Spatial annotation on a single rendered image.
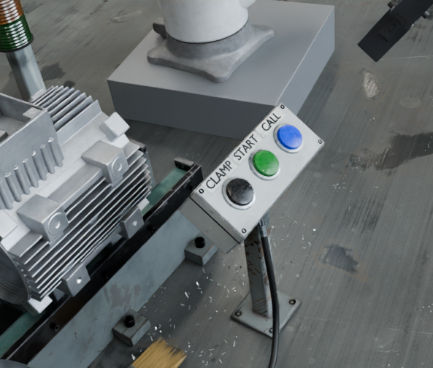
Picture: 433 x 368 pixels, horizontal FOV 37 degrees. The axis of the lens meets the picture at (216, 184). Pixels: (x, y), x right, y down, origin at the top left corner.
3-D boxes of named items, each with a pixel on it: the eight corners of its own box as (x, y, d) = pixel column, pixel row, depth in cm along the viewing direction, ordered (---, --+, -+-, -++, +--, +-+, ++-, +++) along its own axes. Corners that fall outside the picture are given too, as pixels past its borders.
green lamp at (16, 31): (12, 55, 102) (2, 28, 99) (-13, 47, 104) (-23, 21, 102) (40, 36, 105) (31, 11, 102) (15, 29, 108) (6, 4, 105)
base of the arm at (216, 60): (185, 12, 135) (181, -14, 131) (277, 33, 124) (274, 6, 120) (128, 57, 125) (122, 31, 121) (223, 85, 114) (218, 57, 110)
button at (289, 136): (287, 159, 72) (294, 152, 71) (266, 141, 72) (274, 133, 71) (300, 144, 74) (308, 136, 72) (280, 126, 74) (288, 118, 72)
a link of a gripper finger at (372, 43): (418, 20, 67) (415, 23, 67) (379, 59, 73) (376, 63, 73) (396, 0, 67) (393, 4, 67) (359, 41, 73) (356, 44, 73)
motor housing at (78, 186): (59, 338, 74) (2, 220, 61) (-48, 277, 83) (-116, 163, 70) (165, 225, 85) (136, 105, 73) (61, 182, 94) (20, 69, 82)
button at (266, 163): (263, 187, 69) (270, 179, 68) (242, 167, 69) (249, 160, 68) (277, 170, 71) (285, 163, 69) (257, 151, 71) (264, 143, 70)
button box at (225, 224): (225, 256, 69) (246, 239, 64) (175, 210, 69) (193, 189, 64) (305, 162, 78) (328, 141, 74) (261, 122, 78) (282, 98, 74)
